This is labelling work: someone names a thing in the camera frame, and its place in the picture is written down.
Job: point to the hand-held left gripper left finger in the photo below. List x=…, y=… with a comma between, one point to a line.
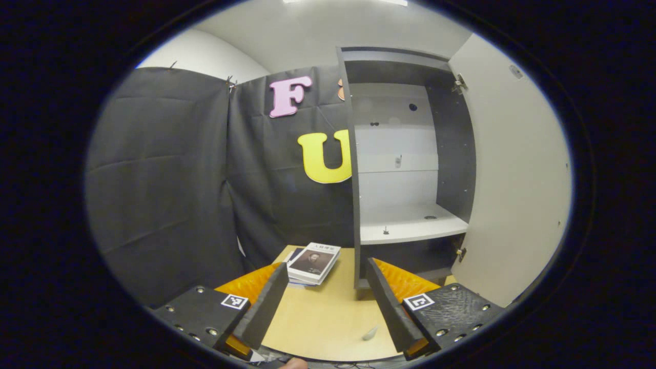
x=266, y=307

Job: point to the metal door hinge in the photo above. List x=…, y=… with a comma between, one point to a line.
x=459, y=83
x=460, y=253

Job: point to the small white scrap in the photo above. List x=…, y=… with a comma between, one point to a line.
x=370, y=334

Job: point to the dark grey cabinet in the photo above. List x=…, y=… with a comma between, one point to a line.
x=394, y=225

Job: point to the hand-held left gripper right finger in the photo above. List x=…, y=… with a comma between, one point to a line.
x=389, y=307

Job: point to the black backdrop cloth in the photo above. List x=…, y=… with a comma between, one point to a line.
x=164, y=179

